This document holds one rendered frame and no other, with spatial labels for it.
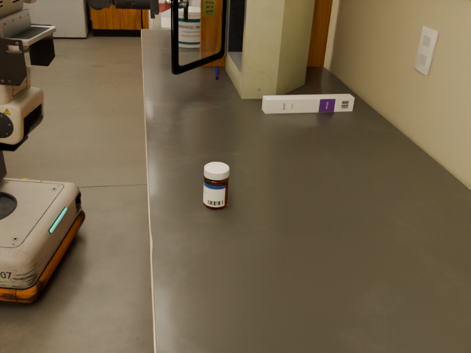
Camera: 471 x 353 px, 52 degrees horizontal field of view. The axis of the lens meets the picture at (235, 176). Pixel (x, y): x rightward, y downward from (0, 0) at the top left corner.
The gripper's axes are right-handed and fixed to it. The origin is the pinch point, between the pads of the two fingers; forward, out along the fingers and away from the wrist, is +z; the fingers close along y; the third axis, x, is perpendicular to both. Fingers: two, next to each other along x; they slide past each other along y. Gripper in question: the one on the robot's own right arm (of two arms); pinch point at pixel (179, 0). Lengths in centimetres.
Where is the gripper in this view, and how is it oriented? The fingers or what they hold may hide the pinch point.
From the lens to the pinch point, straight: 163.5
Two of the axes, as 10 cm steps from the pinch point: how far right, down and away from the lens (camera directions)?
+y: 0.5, -8.8, -4.7
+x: -1.7, -4.7, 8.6
